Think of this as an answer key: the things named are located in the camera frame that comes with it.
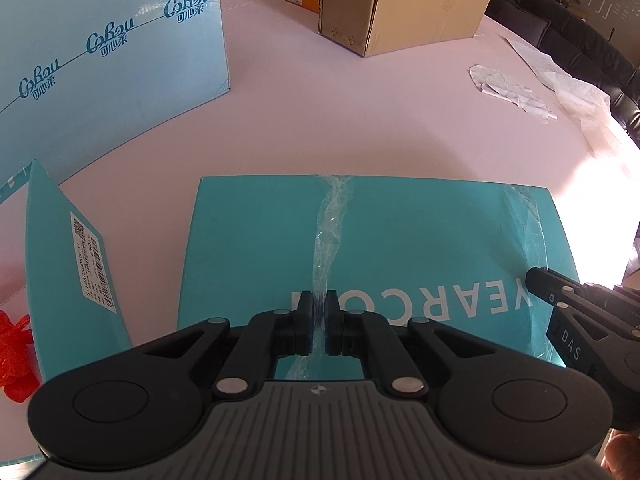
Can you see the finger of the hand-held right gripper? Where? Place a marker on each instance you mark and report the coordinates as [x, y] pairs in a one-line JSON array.
[[575, 297]]

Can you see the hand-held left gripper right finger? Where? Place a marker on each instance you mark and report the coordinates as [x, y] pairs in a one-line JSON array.
[[332, 327]]

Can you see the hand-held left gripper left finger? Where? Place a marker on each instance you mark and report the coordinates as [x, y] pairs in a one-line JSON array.
[[314, 327]]

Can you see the clear plastic wrap strip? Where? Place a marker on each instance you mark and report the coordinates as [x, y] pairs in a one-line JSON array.
[[525, 230], [327, 240]]

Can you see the teal box lid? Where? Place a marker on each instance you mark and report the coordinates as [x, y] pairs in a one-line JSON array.
[[425, 240]]

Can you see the teal patterned box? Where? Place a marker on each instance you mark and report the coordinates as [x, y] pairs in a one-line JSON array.
[[65, 280]]

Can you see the red plastic bag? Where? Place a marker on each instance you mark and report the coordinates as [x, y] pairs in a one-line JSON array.
[[15, 360]]

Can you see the person's right hand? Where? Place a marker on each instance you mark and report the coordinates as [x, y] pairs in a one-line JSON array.
[[626, 457]]

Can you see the white plastic sheet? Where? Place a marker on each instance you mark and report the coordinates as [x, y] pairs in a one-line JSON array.
[[580, 95]]

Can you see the crumpled white paper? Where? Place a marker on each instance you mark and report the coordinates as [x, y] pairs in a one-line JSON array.
[[505, 87]]

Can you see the black sofa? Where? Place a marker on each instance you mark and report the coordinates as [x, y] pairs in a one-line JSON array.
[[590, 35]]

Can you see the brown cardboard box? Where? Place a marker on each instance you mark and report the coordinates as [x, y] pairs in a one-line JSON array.
[[410, 5]]

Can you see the large light blue carton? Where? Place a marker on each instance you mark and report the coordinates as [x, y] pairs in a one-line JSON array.
[[110, 60]]

